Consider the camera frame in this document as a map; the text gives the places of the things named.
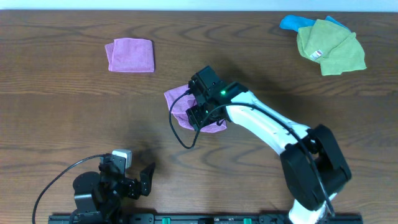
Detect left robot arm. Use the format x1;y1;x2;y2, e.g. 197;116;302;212
68;154;155;224

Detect folded purple cloth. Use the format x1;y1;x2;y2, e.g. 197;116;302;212
104;38;155;73

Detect right black cable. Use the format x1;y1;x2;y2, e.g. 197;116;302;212
168;89;336;218

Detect blue cloth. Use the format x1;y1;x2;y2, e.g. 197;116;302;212
279;15;351;34

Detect left black cable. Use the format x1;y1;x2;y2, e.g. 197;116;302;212
32;154;106;224

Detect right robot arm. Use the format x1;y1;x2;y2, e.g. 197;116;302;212
187;80;352;223

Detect purple cloth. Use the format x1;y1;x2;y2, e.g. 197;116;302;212
164;85;227;133
104;38;155;73

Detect black cable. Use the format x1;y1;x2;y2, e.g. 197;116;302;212
168;89;336;218
32;154;106;224

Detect green cloth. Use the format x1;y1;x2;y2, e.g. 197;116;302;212
297;19;366;76

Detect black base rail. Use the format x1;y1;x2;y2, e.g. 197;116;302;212
48;213;364;224

